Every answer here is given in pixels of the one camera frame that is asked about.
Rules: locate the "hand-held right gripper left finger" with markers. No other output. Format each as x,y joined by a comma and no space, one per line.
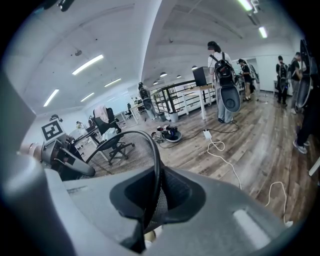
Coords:
87,212

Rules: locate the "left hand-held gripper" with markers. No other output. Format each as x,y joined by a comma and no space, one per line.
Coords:
52,131

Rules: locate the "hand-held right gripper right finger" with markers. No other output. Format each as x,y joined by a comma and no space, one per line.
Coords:
220,220

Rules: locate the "black mesh waste bin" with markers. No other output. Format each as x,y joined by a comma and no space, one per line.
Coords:
135,152

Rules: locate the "person's left forearm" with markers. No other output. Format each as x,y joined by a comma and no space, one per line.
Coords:
31,150

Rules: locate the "white office desk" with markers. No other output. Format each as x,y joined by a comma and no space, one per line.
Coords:
85,135

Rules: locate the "white garment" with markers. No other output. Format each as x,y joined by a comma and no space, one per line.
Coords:
108,133

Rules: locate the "pink garment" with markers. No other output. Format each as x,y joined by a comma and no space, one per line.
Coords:
101,113

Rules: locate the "black office chair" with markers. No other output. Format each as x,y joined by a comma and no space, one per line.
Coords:
111,116

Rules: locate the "ceiling strip light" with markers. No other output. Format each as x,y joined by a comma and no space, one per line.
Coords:
87,64
112,82
87,97
51,98
245,5
263,32

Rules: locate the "white power adapter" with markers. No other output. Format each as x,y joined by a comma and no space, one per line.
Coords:
207,134

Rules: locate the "dark grey waste bin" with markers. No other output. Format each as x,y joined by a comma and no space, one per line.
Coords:
161,117

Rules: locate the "light grey waste bin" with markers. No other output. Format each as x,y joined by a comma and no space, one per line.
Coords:
174,117

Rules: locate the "round pendant lamp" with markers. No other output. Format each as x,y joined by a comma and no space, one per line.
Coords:
194,67
163,74

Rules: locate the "black metal railing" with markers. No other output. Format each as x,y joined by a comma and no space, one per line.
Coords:
175,85

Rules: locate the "wooden table with white legs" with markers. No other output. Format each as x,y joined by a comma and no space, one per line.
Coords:
200,88

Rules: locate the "black box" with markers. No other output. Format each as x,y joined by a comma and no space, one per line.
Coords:
200,76

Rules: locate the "white table frame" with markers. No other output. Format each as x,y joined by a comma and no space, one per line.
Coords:
315,167

